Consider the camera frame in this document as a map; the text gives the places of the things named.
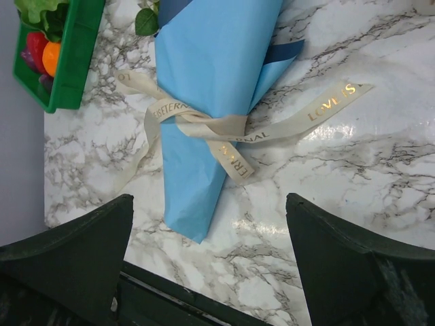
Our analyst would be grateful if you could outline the dark blue wrapping paper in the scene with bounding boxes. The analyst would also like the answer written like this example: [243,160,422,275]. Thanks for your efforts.
[158,0,305,65]

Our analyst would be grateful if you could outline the red bell pepper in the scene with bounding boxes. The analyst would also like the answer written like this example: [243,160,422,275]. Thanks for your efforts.
[27,32,48,74]

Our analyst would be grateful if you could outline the orange carrot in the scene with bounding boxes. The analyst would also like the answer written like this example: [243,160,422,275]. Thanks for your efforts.
[42,42,61,77]

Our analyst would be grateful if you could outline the cream gold-lettered ribbon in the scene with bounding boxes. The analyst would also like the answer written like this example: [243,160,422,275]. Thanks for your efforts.
[115,70,372,184]

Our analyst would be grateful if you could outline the green plastic crate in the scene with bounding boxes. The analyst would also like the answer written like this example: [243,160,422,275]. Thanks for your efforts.
[13,1,105,113]

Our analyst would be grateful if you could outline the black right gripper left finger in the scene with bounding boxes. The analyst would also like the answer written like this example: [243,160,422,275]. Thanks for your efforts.
[1,194,133,325]

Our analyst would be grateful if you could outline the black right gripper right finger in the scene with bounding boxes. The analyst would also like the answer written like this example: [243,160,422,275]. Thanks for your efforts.
[286,194,434,325]

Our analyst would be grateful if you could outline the green lettuce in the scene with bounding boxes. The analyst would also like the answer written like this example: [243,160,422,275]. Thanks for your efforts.
[14,0,69,43]

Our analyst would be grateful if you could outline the light blue wrapping paper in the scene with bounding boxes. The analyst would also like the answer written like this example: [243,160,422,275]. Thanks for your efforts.
[155,0,294,242]

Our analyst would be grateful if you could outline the purple onion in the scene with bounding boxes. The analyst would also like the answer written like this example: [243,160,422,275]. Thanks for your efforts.
[20,47,39,73]

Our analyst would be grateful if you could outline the pink rose stem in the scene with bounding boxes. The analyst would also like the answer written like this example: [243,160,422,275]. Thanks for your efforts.
[135,0,160,37]

